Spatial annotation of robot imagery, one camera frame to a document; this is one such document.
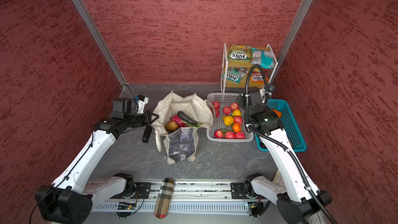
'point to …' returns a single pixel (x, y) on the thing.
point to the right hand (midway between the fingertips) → (247, 101)
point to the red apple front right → (240, 135)
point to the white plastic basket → (222, 101)
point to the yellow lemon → (228, 120)
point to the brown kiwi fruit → (171, 126)
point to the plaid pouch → (163, 199)
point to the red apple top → (234, 106)
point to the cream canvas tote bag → (181, 143)
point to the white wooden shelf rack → (226, 83)
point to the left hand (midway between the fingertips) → (158, 120)
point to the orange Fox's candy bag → (256, 76)
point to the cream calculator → (278, 178)
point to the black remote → (147, 134)
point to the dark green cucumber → (185, 117)
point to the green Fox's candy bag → (235, 74)
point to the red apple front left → (218, 134)
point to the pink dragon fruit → (181, 123)
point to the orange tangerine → (237, 127)
